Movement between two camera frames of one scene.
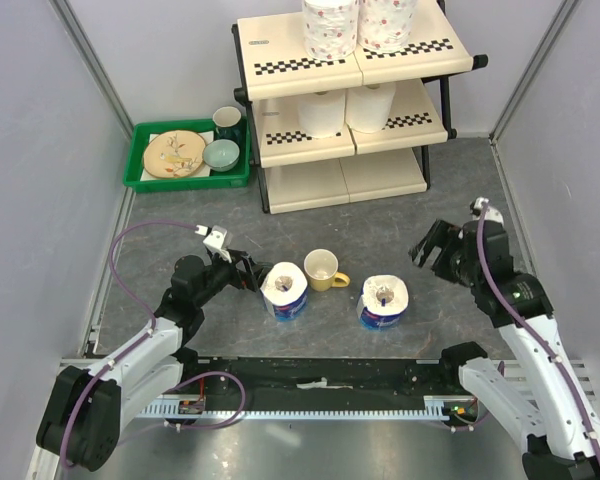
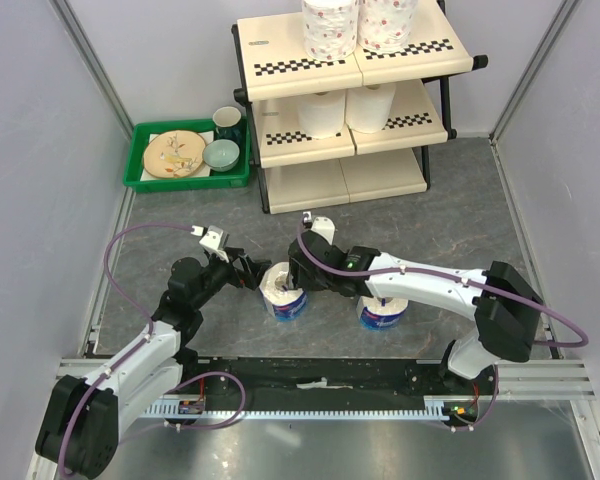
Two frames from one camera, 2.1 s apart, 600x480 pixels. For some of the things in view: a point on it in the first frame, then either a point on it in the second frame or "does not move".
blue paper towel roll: (382, 301) does not move
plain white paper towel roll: (367, 107) does not move
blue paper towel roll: (285, 291) does not move
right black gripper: (446, 236) -> (299, 279)
